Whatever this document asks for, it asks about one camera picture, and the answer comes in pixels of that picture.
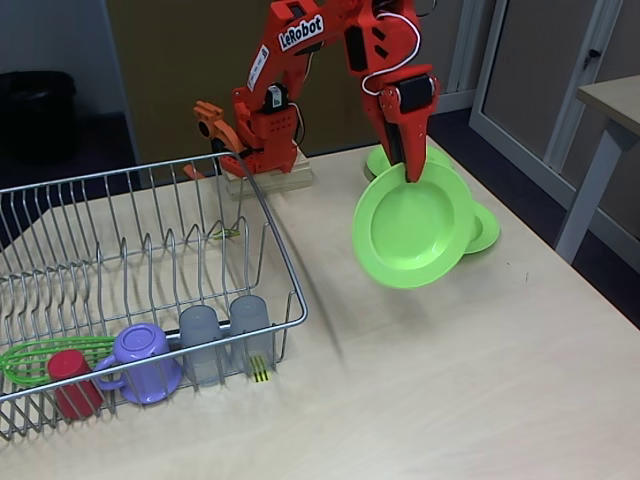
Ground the beige side table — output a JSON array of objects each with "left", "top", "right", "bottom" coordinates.
[{"left": 554, "top": 74, "right": 640, "bottom": 265}]

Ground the purple plastic mug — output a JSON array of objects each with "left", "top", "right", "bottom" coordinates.
[{"left": 92, "top": 323, "right": 184, "bottom": 405}]

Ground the black trash bin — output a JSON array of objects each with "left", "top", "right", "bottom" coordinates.
[{"left": 0, "top": 71, "right": 77, "bottom": 164}]

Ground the metal wire dish rack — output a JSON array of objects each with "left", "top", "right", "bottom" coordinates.
[{"left": 0, "top": 151, "right": 310, "bottom": 442}]

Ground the brown board panel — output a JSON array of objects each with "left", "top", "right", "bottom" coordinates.
[{"left": 106, "top": 0, "right": 393, "bottom": 167}]

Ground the red plastic cup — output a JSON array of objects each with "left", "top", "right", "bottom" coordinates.
[{"left": 47, "top": 349, "right": 105, "bottom": 420}]

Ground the grey cabinet with lock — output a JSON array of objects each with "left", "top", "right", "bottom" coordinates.
[{"left": 468, "top": 0, "right": 640, "bottom": 236}]

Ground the orange clamp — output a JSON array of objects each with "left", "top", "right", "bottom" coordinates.
[{"left": 182, "top": 99, "right": 251, "bottom": 181}]

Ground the smoky translucent plastic cup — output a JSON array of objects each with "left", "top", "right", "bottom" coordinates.
[{"left": 228, "top": 295, "right": 275, "bottom": 376}]

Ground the pale translucent plastic cup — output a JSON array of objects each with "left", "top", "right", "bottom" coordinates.
[{"left": 178, "top": 305, "right": 224, "bottom": 386}]

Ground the wooden base block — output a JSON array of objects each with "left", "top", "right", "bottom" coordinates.
[{"left": 222, "top": 152, "right": 315, "bottom": 202}]

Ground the green whisk with steel handle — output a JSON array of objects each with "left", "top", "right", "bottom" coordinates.
[{"left": 0, "top": 322, "right": 234, "bottom": 386}]

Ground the green plastic plate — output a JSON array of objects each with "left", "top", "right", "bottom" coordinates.
[
  {"left": 462, "top": 200, "right": 501, "bottom": 254},
  {"left": 352, "top": 160, "right": 474, "bottom": 291},
  {"left": 363, "top": 144, "right": 454, "bottom": 177}
]

